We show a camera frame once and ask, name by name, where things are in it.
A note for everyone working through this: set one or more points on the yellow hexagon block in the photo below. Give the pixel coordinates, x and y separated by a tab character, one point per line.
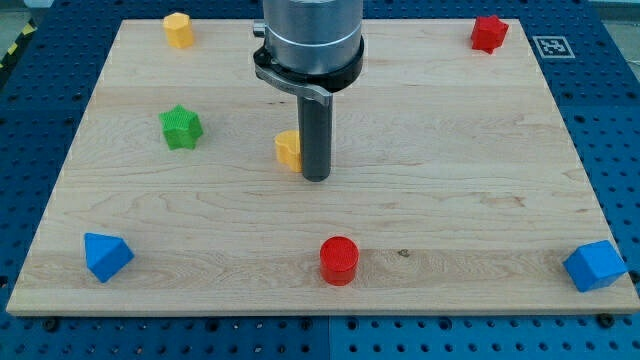
178	30

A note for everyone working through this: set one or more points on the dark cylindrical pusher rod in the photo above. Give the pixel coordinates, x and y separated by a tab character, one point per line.
315	136

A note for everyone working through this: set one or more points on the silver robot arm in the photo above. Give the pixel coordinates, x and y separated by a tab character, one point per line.
312	48

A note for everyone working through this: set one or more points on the white fiducial marker tag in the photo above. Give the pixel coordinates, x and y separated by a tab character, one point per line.
553	47

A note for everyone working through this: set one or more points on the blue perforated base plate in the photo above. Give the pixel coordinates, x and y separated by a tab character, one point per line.
48	90

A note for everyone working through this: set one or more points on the red star block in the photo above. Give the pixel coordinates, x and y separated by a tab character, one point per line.
488	33

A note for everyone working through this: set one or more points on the red cylinder block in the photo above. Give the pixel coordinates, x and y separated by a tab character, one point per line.
339	257

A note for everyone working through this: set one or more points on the green star block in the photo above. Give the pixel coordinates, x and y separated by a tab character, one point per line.
181	128

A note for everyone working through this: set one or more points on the blue triangular prism block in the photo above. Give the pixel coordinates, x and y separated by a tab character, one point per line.
106	255

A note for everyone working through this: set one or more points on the yellow heart block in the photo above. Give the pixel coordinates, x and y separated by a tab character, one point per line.
287	148

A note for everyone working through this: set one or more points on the blue cube block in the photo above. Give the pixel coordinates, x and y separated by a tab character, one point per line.
595	265

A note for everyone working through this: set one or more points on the wooden board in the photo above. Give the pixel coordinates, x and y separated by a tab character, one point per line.
453	172

